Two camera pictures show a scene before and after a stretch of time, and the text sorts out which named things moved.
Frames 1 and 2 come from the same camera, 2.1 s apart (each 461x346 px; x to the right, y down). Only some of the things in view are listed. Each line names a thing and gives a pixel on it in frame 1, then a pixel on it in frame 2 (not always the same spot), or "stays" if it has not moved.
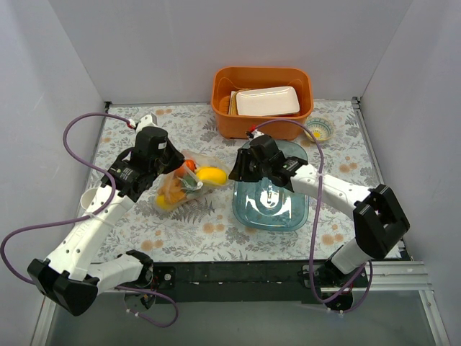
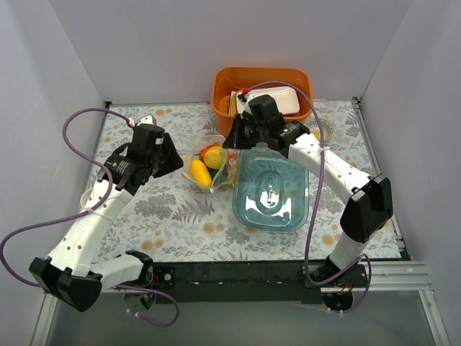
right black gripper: [241, 165] -> [237, 133]
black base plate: [243, 281] stays
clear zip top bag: [196, 172] -> [209, 165]
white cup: [87, 197] stays
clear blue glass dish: [269, 205] stays
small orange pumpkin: [191, 164] -> [202, 152]
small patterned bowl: [321, 127] stays
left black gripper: [172, 156] stays
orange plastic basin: [225, 79] stays
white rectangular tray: [267, 101] stays
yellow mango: [214, 176] -> [199, 172]
